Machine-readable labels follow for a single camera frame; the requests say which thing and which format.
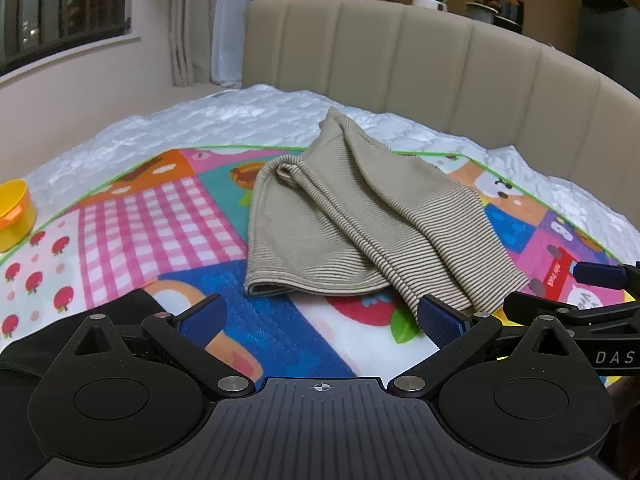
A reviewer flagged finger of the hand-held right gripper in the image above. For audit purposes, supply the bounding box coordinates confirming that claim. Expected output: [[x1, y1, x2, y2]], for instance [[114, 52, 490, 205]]
[[504, 292, 640, 334], [572, 261, 640, 291]]

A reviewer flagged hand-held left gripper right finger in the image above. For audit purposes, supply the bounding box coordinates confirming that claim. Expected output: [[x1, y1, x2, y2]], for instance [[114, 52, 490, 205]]
[[389, 294, 597, 397]]

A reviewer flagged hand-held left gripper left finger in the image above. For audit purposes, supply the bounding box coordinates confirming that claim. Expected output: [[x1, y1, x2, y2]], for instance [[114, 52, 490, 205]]
[[74, 294, 254, 397]]

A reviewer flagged beige striped knit garment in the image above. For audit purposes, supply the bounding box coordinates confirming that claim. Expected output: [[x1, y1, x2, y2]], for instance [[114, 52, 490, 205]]
[[243, 106, 531, 321]]

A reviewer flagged colourful printed play mat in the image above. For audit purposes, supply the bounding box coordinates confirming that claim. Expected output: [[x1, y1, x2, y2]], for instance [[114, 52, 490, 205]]
[[0, 144, 640, 381]]

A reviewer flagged black cloth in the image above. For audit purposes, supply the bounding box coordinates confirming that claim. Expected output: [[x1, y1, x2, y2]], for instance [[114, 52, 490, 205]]
[[0, 290, 171, 401]]

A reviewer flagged white quilted mattress cover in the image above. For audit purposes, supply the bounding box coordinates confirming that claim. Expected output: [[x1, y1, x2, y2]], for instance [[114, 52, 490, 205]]
[[20, 84, 640, 261]]

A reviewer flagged yellow plastic container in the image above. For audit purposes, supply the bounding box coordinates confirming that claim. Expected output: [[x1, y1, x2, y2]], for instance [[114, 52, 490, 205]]
[[0, 179, 38, 253]]

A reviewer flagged beige upholstered headboard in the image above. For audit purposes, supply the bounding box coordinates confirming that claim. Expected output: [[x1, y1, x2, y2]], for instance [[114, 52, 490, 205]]
[[242, 0, 640, 256]]

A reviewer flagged dark plant pot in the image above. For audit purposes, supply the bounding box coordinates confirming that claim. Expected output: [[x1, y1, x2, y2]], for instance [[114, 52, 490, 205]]
[[494, 0, 524, 34]]

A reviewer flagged beige curtain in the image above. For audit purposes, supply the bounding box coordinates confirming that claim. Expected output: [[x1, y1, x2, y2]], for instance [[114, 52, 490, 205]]
[[170, 0, 222, 88]]

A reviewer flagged blue-grey curtain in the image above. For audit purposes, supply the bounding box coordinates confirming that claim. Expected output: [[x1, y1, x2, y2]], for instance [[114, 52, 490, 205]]
[[212, 0, 266, 86]]

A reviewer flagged black window railing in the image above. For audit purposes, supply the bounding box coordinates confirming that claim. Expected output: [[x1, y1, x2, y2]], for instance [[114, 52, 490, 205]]
[[0, 0, 132, 76]]

